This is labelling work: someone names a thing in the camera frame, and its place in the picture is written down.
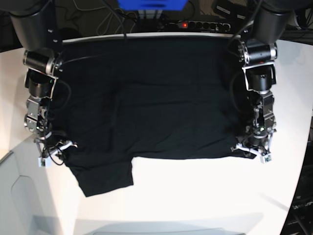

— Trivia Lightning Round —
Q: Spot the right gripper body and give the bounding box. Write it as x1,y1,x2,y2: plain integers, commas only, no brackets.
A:
34,135,78,163

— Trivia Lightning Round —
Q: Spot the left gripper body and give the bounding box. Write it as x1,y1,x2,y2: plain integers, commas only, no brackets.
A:
231,129,275,158

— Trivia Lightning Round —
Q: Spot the black T-shirt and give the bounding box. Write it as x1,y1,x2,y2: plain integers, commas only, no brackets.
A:
50,37,247,197

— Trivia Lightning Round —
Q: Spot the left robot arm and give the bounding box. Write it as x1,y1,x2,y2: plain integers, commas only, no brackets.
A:
231,0,290,163

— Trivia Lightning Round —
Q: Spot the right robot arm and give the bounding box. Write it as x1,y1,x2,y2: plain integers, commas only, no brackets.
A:
9,0,76,167

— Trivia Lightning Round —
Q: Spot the white power strip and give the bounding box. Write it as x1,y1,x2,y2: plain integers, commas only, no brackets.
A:
160,21,231,33

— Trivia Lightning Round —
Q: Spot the blue box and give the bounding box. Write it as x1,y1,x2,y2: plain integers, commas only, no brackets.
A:
118,0,188,11

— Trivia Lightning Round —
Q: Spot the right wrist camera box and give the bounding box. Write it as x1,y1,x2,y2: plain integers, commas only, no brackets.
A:
38,157,52,168

